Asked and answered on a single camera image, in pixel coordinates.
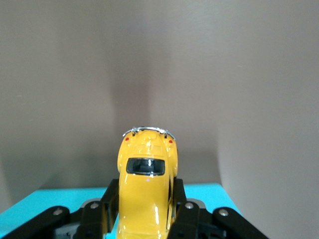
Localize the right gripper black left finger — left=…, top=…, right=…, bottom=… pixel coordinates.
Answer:
left=0, top=178, right=120, bottom=239

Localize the yellow beetle toy car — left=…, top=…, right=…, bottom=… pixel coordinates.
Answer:
left=116, top=126, right=180, bottom=239

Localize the turquoise plastic bin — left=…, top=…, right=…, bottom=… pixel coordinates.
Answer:
left=0, top=182, right=247, bottom=239

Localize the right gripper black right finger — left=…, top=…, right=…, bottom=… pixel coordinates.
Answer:
left=171, top=178, right=272, bottom=239

